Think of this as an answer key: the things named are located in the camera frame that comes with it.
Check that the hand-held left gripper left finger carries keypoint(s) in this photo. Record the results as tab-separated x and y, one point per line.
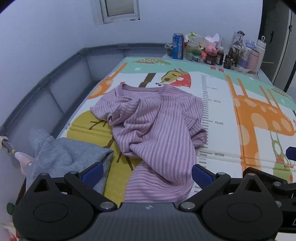
92	172

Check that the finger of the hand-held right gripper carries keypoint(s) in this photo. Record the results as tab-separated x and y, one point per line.
291	153
284	185

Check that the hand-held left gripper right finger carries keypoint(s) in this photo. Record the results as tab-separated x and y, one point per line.
202	173

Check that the purple striped shirt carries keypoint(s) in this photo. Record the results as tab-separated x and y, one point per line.
150	129

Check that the grey cloth garment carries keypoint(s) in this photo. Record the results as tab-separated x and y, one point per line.
57	155

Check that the printed animal play mat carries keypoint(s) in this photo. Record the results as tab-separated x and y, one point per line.
231	139

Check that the wooden stick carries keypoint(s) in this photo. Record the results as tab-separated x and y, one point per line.
269	62

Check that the cream cloth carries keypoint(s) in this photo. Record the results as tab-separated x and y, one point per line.
3	138

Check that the grey playpen fence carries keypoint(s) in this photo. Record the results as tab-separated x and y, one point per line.
69	76

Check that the pink thermos bottle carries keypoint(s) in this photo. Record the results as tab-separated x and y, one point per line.
253	60

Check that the grey door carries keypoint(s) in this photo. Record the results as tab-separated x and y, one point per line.
284	46

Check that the white thermos bottle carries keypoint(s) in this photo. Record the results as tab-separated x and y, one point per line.
261	49

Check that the purple lidded cup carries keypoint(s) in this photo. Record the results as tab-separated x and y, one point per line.
247	53

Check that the plain brown bottle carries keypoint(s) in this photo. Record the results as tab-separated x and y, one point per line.
227	62

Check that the dark glass jar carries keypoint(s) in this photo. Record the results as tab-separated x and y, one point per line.
211	59

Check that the small pink toy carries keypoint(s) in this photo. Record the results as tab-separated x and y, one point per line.
203	57

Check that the clear snack bag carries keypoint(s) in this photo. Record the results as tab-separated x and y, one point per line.
237	48

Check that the green lid jar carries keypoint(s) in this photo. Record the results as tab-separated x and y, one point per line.
196	56

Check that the brown bottle white label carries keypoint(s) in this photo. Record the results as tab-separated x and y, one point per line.
220	56

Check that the pink pig toy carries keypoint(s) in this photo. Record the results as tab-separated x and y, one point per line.
211	48

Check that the blue drink can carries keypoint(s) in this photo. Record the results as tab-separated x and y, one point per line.
178	46

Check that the white tissue pack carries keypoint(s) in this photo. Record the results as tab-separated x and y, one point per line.
211	38

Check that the lime green plastic item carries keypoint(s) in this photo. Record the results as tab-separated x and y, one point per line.
194	34

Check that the white framed window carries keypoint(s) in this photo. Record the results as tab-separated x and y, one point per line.
120	8

